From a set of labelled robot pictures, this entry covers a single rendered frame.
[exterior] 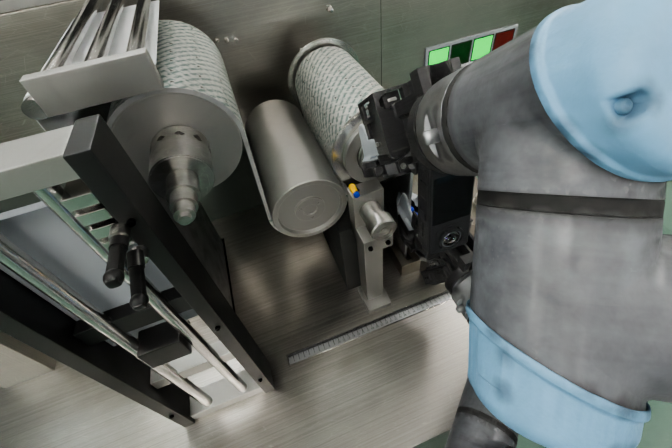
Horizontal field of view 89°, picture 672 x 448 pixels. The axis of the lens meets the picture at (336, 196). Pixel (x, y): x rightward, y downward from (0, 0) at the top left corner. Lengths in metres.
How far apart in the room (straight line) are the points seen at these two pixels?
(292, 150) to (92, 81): 0.29
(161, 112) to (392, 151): 0.25
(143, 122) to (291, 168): 0.21
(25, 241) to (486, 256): 0.36
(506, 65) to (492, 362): 0.14
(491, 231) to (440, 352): 0.55
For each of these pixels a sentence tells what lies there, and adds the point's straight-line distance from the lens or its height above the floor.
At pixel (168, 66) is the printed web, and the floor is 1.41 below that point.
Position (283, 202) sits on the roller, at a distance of 0.51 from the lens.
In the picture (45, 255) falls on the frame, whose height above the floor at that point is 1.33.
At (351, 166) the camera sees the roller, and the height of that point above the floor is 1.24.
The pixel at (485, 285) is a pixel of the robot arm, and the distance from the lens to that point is 0.18.
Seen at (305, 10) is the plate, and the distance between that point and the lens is 0.74.
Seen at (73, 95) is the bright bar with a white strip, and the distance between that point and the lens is 0.38.
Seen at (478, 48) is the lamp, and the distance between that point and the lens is 0.97.
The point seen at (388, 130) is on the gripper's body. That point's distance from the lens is 0.32.
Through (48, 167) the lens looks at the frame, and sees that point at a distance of 0.30.
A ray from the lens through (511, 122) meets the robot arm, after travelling 0.17.
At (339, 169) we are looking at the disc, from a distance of 0.50.
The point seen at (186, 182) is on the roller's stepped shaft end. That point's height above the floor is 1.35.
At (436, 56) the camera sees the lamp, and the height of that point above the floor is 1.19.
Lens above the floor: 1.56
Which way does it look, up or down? 45 degrees down
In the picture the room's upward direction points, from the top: 8 degrees counter-clockwise
